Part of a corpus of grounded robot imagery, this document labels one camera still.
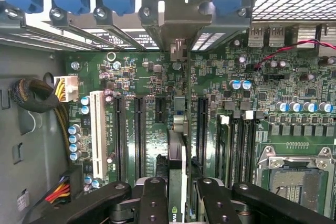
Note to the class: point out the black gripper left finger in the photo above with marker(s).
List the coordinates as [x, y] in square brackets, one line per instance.
[155, 203]

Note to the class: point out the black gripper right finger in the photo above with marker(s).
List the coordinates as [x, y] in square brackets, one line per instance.
[218, 205]

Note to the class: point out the long PCIe expansion slot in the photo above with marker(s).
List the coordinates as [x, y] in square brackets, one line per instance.
[202, 129]
[120, 134]
[140, 134]

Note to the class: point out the CPU socket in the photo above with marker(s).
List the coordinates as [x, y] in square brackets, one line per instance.
[296, 187]

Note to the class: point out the white PCI expansion slot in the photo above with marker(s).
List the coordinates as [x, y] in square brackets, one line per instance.
[98, 132]

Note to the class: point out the short black expansion slot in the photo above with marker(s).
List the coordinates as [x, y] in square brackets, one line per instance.
[160, 109]

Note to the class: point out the green motherboard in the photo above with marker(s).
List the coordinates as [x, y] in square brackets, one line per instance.
[157, 77]

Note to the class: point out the black open PC case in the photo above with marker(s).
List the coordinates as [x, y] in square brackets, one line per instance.
[26, 142]

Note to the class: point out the white power connector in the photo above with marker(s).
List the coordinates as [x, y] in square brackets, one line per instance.
[68, 87]

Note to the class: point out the metal slot cover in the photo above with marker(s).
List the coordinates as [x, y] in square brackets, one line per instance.
[155, 37]
[36, 41]

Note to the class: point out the silver USB port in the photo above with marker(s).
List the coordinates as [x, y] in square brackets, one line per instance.
[256, 36]
[277, 36]

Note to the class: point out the silver network port block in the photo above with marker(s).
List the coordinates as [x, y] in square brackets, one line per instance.
[307, 37]

